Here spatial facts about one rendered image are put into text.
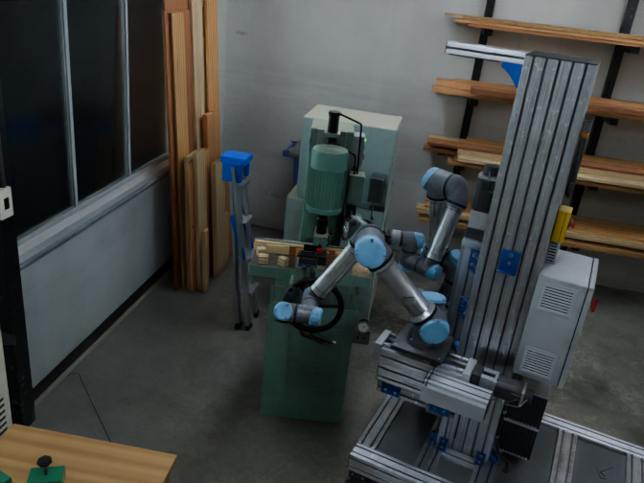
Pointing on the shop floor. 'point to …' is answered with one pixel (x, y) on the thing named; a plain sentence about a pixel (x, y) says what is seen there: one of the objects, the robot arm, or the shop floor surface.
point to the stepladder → (234, 166)
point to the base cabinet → (306, 369)
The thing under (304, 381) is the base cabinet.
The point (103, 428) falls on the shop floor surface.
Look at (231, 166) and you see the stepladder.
